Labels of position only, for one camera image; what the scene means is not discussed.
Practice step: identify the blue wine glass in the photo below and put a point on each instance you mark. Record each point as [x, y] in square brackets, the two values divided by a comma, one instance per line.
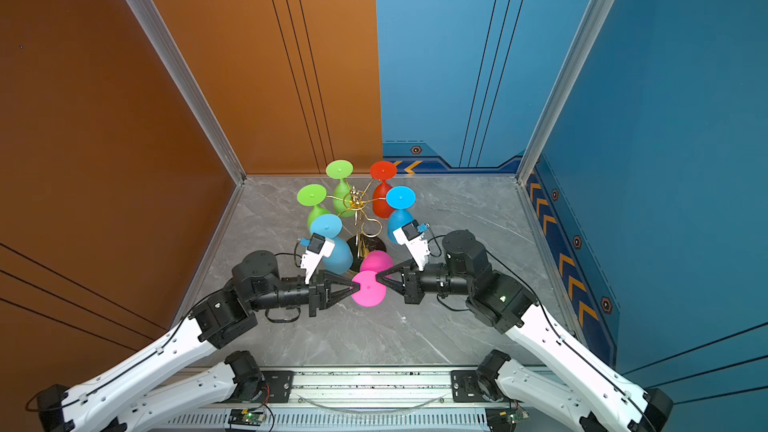
[400, 199]
[340, 259]

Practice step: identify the gold wine glass rack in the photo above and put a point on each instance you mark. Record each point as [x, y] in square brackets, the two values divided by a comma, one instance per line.
[367, 228]

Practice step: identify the green wine glass back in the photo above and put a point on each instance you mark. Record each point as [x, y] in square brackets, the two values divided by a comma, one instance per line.
[340, 170]

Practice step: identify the green wine glass left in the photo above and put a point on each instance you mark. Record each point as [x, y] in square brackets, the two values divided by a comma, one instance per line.
[312, 196]

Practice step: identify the pink wine glass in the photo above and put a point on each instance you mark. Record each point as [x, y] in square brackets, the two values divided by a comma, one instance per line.
[371, 292]

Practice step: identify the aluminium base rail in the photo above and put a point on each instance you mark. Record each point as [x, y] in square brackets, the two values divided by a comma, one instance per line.
[410, 398]

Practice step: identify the black mounting plate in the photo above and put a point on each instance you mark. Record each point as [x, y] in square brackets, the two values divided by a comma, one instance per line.
[469, 386]
[271, 386]

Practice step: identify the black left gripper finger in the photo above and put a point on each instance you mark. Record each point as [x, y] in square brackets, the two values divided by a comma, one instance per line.
[337, 285]
[329, 298]

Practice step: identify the green wine glass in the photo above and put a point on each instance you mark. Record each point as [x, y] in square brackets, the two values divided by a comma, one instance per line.
[340, 170]
[312, 196]

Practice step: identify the blue wine glass front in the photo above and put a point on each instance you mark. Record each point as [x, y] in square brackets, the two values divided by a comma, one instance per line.
[340, 259]

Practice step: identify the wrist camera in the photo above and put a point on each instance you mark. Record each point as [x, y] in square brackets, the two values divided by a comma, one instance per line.
[411, 235]
[317, 247]

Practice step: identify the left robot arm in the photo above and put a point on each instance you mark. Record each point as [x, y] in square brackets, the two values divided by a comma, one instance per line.
[132, 396]

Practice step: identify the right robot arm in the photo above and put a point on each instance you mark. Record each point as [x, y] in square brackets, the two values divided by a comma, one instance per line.
[586, 394]

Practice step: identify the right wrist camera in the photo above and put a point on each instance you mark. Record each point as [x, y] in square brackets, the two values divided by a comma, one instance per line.
[411, 235]

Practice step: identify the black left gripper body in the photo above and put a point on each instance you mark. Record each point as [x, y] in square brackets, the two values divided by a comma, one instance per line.
[315, 294]

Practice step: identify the right green circuit board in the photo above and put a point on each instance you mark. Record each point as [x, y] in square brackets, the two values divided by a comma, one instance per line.
[505, 420]

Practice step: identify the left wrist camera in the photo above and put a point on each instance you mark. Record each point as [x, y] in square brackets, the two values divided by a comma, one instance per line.
[317, 247]

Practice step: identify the left green circuit board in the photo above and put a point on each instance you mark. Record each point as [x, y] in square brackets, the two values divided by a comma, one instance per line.
[248, 419]

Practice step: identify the red wine glass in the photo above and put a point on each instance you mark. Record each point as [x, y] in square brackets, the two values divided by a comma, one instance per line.
[382, 171]

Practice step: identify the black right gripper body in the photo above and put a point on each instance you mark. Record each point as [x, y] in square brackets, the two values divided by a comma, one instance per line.
[416, 293]

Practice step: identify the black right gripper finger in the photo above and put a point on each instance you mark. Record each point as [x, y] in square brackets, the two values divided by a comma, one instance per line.
[395, 285]
[396, 273]

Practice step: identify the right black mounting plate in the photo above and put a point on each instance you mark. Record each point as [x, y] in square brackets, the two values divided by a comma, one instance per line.
[469, 386]

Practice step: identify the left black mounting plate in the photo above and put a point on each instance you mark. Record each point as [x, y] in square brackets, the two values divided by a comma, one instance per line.
[271, 386]

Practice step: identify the green circuit board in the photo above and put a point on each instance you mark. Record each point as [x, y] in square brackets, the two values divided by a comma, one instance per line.
[248, 419]
[505, 420]

